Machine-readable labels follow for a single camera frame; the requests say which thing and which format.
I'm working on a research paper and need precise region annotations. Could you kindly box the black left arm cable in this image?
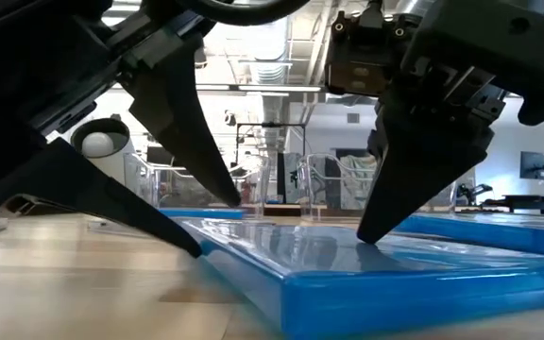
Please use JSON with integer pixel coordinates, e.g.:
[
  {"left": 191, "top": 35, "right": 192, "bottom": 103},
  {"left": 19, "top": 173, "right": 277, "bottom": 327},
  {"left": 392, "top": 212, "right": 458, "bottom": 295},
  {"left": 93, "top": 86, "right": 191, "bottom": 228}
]
[{"left": 177, "top": 0, "right": 312, "bottom": 27}]

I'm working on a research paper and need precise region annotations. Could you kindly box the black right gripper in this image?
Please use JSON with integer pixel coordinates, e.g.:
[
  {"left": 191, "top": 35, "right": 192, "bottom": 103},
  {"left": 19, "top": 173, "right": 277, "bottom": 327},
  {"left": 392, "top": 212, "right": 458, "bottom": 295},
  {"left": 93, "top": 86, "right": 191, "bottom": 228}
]
[{"left": 380, "top": 0, "right": 544, "bottom": 131}]

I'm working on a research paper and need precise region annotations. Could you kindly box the grey draped cover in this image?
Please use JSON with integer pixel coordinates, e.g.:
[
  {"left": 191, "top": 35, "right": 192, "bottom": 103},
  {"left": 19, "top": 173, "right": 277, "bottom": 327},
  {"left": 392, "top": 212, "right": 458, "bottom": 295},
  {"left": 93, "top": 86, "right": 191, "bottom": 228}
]
[{"left": 340, "top": 155, "right": 382, "bottom": 212}]

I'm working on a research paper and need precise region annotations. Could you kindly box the clear plastic bin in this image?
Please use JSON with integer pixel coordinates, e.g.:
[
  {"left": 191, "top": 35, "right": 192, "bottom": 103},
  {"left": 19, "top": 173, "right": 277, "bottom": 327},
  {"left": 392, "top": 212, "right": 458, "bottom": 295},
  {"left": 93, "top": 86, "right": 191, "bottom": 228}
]
[
  {"left": 123, "top": 151, "right": 272, "bottom": 219},
  {"left": 297, "top": 153, "right": 458, "bottom": 224}
]

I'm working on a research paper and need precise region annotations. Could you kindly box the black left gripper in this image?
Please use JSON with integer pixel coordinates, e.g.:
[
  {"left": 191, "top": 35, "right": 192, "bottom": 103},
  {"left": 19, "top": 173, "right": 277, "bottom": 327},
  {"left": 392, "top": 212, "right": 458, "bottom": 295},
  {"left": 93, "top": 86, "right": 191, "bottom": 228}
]
[{"left": 0, "top": 0, "right": 206, "bottom": 259}]

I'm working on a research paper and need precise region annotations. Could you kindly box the ribbed silver ceiling duct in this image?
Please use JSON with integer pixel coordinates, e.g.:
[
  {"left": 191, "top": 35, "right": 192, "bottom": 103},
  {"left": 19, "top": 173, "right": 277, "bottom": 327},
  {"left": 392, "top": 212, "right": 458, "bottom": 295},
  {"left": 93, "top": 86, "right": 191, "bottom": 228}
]
[{"left": 247, "top": 18, "right": 293, "bottom": 124}]

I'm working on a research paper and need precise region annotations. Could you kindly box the dark monitor screen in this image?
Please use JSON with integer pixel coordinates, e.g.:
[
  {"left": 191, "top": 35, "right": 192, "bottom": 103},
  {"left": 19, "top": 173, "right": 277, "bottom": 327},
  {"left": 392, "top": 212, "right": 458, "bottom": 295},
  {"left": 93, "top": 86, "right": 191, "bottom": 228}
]
[{"left": 146, "top": 145, "right": 181, "bottom": 167}]

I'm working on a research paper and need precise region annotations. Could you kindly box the blue jewel case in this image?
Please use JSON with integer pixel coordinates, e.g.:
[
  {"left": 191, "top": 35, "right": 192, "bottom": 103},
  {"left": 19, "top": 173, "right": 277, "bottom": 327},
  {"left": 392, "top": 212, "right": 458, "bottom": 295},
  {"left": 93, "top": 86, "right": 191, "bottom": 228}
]
[
  {"left": 177, "top": 216, "right": 544, "bottom": 339},
  {"left": 394, "top": 212, "right": 544, "bottom": 260},
  {"left": 158, "top": 207, "right": 246, "bottom": 221}
]

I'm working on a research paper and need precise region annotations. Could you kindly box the wall monitor screen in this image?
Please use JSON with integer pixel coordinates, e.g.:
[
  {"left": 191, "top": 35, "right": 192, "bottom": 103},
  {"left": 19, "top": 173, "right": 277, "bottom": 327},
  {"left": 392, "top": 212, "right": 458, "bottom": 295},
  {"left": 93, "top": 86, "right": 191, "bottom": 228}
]
[{"left": 519, "top": 150, "right": 544, "bottom": 180}]

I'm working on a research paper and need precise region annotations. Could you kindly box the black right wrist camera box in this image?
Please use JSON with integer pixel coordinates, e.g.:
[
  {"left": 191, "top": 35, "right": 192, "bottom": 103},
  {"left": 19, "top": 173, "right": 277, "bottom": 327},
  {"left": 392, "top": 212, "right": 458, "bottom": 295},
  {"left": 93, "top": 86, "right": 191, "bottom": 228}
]
[{"left": 323, "top": 8, "right": 424, "bottom": 97}]

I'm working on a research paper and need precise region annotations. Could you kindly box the long ceiling light bar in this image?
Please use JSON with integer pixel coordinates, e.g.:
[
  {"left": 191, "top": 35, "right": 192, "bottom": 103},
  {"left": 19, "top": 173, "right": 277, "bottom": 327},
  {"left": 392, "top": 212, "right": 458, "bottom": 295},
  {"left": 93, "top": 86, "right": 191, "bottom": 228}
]
[{"left": 195, "top": 83, "right": 324, "bottom": 94}]

